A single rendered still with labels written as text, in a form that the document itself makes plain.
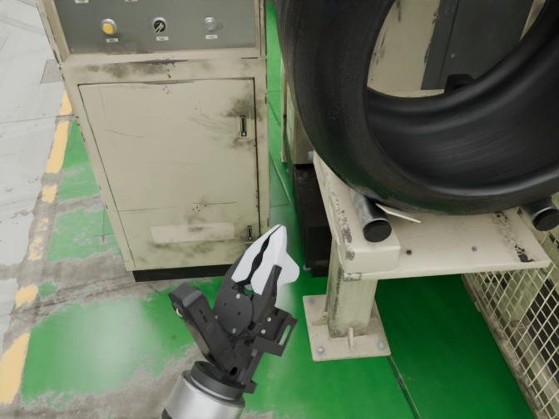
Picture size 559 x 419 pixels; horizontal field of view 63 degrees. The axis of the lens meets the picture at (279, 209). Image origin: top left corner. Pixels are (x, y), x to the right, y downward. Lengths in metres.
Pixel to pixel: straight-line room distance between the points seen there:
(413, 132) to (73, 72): 0.89
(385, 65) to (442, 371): 1.06
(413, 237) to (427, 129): 0.22
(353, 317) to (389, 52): 0.89
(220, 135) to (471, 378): 1.12
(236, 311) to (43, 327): 1.37
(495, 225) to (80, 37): 1.09
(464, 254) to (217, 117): 0.80
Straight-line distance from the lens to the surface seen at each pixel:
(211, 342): 0.55
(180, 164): 1.45
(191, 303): 0.51
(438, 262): 0.84
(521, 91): 0.98
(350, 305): 1.50
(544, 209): 0.83
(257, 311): 0.54
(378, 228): 0.71
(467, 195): 0.71
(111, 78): 1.34
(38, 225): 2.30
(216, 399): 0.57
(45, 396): 1.72
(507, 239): 0.93
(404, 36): 0.98
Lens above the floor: 1.40
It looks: 42 degrees down
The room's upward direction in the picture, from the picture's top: straight up
